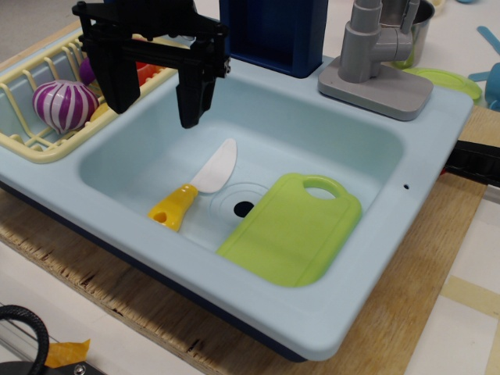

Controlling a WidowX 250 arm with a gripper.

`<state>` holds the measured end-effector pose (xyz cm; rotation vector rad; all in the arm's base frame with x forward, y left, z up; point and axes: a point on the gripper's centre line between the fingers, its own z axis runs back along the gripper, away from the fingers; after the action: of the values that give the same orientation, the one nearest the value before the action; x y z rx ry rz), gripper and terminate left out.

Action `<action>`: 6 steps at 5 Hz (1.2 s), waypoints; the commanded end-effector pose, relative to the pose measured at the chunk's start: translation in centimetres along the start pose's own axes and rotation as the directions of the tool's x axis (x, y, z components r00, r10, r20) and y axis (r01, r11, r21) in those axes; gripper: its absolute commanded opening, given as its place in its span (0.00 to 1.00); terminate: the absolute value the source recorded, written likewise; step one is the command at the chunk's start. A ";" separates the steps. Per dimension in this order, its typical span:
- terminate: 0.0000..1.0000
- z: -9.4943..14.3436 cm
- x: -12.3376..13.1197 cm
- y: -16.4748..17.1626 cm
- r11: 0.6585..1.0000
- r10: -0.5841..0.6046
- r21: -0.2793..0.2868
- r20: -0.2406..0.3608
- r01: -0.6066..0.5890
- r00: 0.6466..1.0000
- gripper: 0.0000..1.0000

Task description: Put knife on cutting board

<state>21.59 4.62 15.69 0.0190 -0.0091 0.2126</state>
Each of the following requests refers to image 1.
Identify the purple toy eggplant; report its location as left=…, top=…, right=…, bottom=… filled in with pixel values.
left=79, top=58, right=96, bottom=85

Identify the grey toy faucet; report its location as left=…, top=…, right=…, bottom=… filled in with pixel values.
left=318, top=1, right=434, bottom=121

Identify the wooden base board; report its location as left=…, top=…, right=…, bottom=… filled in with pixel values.
left=0, top=21, right=500, bottom=375

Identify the dark blue plastic box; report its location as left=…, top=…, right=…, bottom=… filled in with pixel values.
left=219, top=0, right=328, bottom=78

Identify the cream dish rack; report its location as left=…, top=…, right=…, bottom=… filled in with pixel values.
left=0, top=30, right=175, bottom=164

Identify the yellow toy in rack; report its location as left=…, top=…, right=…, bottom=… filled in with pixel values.
left=90, top=102, right=116, bottom=121

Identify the orange plastic cup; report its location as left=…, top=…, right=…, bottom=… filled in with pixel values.
left=136, top=62, right=176, bottom=86

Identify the green plastic plate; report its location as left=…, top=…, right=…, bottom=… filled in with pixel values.
left=403, top=68, right=483, bottom=104

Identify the black braided cable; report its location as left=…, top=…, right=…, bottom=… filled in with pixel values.
left=0, top=305, right=51, bottom=375

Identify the steel pot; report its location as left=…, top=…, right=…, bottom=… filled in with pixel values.
left=380, top=0, right=434, bottom=69

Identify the green plastic cutting board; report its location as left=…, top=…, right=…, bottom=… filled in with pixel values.
left=216, top=173, right=363, bottom=288

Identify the yellow handled toy knife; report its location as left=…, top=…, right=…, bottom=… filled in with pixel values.
left=148, top=138, right=238, bottom=231

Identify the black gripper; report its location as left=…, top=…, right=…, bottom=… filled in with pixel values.
left=72, top=1, right=230, bottom=129

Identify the light blue toy sink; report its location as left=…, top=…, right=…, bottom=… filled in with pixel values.
left=1, top=60, right=473, bottom=361

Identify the purple striped toy onion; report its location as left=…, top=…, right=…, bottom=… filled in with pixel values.
left=32, top=80, right=99, bottom=134

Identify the black clamp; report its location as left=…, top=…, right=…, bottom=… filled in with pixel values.
left=442, top=141, right=499, bottom=187

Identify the blue plastic utensil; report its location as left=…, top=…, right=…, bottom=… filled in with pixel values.
left=477, top=26, right=500, bottom=54

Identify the yellow tape piece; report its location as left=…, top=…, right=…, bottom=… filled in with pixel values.
left=45, top=339, right=91, bottom=369

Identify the blue plastic cup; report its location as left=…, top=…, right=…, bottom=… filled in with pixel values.
left=484, top=62, right=500, bottom=112

